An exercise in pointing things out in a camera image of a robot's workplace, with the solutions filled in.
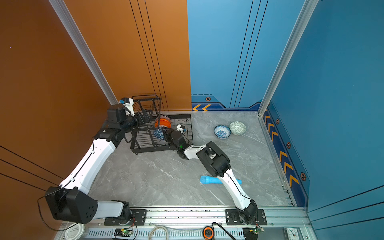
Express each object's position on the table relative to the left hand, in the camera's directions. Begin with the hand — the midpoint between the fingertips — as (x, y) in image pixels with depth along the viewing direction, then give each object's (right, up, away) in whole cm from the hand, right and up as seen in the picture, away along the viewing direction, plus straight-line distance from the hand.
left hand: (146, 111), depth 78 cm
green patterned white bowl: (+56, -9, +31) cm, 65 cm away
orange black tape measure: (+32, -56, -11) cm, 65 cm away
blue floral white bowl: (+45, -12, +28) cm, 54 cm away
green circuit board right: (+55, -56, -8) cm, 79 cm away
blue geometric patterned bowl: (0, -13, +25) cm, 28 cm away
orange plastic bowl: (+3, -4, +23) cm, 24 cm away
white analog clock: (+70, -56, -11) cm, 90 cm away
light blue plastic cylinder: (+31, -37, +3) cm, 49 cm away
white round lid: (-26, -53, -14) cm, 61 cm away
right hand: (+3, -9, +17) cm, 19 cm away
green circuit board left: (-8, -58, -7) cm, 59 cm away
